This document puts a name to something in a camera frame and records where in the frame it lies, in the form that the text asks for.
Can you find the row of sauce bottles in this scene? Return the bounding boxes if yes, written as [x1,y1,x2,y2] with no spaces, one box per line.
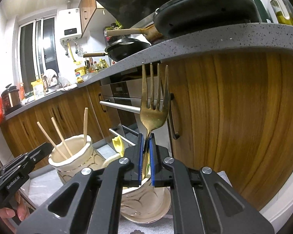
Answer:
[84,57,110,74]

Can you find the sliding glass window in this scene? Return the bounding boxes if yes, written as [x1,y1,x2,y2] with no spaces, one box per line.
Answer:
[17,16,59,88]

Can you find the dark cabinet door handle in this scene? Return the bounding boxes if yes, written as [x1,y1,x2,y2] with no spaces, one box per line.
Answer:
[167,93,181,140]

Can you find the person's left hand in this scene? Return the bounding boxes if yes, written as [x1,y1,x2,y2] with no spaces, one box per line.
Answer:
[0,194,31,227]

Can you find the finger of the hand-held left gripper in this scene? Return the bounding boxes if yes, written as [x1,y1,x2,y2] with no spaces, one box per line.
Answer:
[19,143,55,170]

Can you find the grey checked cloth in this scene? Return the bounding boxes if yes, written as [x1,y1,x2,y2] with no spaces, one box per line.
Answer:
[22,146,233,234]

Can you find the yellow food packet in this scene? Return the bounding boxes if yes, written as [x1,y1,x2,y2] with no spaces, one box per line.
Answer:
[30,80,45,99]

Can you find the colourful seasoning packets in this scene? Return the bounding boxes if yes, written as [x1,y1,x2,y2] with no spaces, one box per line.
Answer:
[104,22,124,42]

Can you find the wooden wall cabinet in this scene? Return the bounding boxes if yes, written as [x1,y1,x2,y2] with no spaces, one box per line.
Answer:
[78,0,105,38]

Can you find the yellow tin container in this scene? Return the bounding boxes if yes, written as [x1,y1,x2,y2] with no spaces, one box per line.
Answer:
[74,66,87,83]

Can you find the grey speckled countertop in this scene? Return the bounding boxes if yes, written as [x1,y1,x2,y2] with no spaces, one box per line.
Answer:
[4,23,293,121]

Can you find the black wok with wooden handle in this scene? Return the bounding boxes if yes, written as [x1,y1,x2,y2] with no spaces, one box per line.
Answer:
[83,38,151,62]

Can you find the black range hood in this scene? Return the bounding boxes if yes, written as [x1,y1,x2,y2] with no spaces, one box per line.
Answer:
[94,0,204,29]

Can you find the dark green pot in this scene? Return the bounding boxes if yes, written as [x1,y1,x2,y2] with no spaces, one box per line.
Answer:
[251,0,270,24]

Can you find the dark electric pressure cooker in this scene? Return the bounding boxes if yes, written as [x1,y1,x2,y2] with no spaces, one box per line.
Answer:
[1,84,21,108]

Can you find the white water heater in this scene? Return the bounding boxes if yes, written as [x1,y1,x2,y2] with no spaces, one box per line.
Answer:
[57,8,83,40]

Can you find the oil dispenser bottle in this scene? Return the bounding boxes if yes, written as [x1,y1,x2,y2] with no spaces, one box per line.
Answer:
[266,0,293,27]

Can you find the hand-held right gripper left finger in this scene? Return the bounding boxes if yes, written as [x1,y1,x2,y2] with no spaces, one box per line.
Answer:
[16,134,144,234]

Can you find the cream ceramic holder tray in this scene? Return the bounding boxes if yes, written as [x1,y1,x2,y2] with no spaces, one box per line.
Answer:
[120,199,172,225]

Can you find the wooden kitchen base cabinets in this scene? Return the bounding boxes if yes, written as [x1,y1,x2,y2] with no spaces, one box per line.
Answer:
[0,52,293,212]

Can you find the brown pan with wooden handle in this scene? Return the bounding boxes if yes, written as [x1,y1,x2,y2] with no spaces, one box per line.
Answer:
[106,22,167,45]

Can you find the cream floral ceramic utensil holder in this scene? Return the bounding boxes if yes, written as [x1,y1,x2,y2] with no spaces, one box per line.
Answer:
[48,135,172,215]

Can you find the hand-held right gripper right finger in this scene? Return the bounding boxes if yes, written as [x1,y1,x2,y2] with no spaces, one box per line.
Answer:
[149,138,275,234]

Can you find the large black lidded pan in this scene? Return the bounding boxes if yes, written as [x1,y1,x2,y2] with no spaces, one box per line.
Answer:
[152,0,262,40]

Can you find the stainless built-in oven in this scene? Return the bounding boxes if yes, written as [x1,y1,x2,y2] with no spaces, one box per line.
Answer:
[99,76,173,157]

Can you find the faucet with draped towel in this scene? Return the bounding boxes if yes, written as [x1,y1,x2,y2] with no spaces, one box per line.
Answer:
[42,69,60,92]

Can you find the yellow tulip plastic utensil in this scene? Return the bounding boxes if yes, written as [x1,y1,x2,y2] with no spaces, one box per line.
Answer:
[112,136,126,159]

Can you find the gold metal fork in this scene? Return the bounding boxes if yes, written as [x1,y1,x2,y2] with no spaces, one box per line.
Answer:
[140,63,170,181]

